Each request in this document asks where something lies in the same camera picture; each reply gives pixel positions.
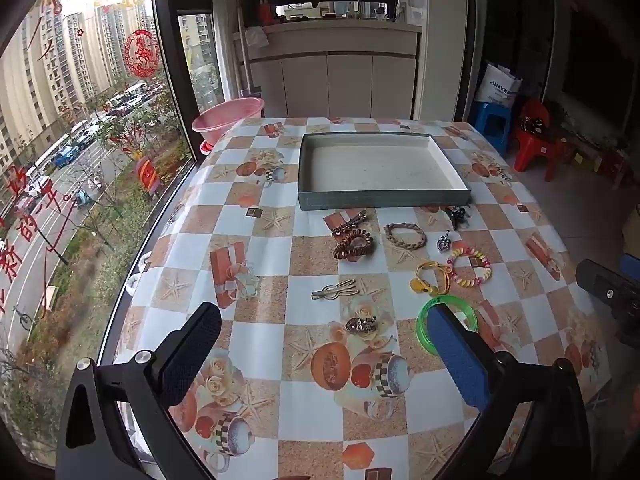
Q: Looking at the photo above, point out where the black claw hair clip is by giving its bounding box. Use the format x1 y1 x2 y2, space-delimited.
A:
446 205 473 231

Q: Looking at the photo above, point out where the metal rabbit hair clip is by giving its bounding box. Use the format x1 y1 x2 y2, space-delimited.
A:
311 280 358 302

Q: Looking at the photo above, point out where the yellow cord flower bracelet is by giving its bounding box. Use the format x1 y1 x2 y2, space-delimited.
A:
410 259 453 295

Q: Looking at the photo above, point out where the white kitchen cabinet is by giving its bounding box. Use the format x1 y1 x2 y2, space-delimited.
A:
247 22 421 121

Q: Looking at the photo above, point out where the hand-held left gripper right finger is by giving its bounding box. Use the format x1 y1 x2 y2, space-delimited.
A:
429 304 593 480

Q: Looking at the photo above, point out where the white shopping bag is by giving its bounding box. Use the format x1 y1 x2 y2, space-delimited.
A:
474 61 523 108

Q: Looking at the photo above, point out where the round red paper-cut sticker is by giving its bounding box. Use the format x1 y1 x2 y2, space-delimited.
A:
123 30 161 79

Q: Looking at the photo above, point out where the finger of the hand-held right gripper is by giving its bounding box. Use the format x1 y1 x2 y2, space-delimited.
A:
575 259 640 347

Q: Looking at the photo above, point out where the brown braided bracelet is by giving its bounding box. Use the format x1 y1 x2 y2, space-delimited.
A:
384 222 427 250

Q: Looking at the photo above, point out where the brown spiral hair tie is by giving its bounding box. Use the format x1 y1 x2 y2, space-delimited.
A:
334 230 374 261

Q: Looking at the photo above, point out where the green translucent bangle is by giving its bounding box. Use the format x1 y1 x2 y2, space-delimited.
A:
416 295 478 353

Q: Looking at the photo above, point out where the shallow grey tray box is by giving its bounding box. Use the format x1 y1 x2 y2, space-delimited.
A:
298 132 472 211

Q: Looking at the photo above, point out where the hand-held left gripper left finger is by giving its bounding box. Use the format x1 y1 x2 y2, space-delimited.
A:
55 301 222 480

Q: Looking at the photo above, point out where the brown barrette hair clip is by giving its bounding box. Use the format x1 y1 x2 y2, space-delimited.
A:
330 210 368 235

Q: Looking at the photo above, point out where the pink plastic basin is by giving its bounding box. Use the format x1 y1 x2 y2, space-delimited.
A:
192 97 265 145

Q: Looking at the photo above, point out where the colourful beaded bracelet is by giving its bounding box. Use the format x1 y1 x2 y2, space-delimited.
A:
446 246 493 288

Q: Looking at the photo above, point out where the red plastic chair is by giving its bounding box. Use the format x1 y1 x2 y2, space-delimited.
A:
512 99 568 182

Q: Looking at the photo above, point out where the blue plastic stool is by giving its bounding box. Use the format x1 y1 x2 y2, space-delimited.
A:
470 101 513 156

